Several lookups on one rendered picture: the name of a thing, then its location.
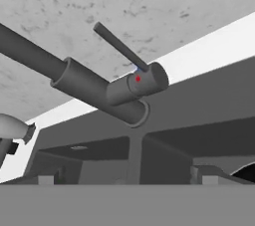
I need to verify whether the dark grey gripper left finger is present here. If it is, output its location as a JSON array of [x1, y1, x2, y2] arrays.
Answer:
[[1, 165, 67, 185]]

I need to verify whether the white rounded object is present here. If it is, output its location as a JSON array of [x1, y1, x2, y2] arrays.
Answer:
[[0, 113, 37, 168]]

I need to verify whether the dark grey tap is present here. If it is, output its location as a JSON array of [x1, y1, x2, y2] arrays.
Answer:
[[0, 22, 151, 185]]

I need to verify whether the dark grey tap handle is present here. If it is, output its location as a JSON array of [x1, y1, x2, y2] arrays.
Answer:
[[93, 21, 170, 107]]

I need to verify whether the grey sink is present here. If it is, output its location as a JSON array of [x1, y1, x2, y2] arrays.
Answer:
[[23, 55, 255, 185]]

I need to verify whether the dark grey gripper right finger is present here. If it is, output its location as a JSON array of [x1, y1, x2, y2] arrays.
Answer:
[[189, 164, 255, 185]]

